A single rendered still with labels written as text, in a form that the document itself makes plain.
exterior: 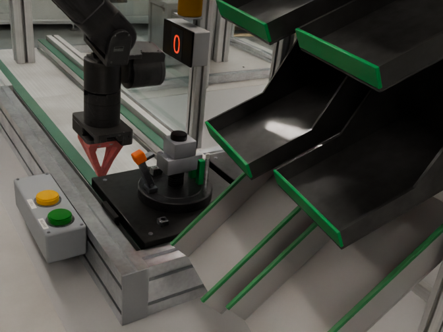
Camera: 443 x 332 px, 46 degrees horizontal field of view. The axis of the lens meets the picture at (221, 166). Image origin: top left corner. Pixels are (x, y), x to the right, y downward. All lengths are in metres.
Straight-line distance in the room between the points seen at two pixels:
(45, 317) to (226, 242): 0.32
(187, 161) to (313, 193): 0.41
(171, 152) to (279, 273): 0.35
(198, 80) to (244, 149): 0.50
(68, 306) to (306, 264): 0.42
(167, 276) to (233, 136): 0.28
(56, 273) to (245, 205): 0.38
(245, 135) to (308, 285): 0.21
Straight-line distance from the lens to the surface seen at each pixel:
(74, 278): 0.98
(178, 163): 0.95
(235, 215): 0.79
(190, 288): 0.93
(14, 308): 0.94
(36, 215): 0.97
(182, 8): 1.09
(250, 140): 0.68
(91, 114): 0.85
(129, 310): 0.87
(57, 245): 0.93
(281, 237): 0.69
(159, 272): 0.86
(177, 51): 1.11
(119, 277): 0.83
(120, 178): 1.05
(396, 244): 0.66
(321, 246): 0.70
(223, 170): 1.11
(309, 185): 0.60
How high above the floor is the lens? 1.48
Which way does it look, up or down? 27 degrees down
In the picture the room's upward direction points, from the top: 6 degrees clockwise
